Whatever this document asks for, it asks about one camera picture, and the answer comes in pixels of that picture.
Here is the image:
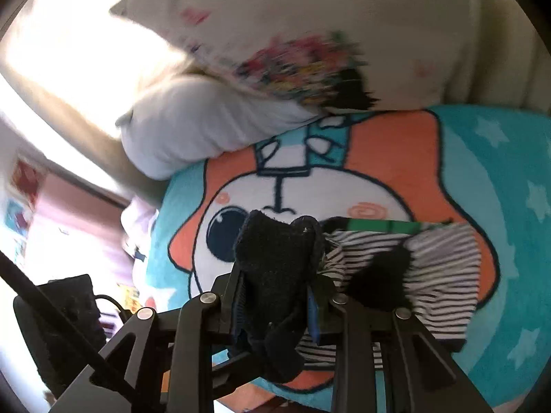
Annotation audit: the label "white plain pillow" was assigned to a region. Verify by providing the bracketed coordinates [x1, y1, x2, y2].
[116, 75, 323, 181]

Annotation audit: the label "black white striped pants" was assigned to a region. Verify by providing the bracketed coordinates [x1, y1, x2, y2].
[233, 211, 482, 384]

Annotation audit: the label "cream floral print pillow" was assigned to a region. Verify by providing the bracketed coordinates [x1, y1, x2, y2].
[111, 0, 476, 111]

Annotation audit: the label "teal cartoon print blanket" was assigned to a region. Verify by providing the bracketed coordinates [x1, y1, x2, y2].
[145, 105, 550, 407]

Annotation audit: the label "black cable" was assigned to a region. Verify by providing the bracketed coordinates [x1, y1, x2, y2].
[0, 249, 130, 405]

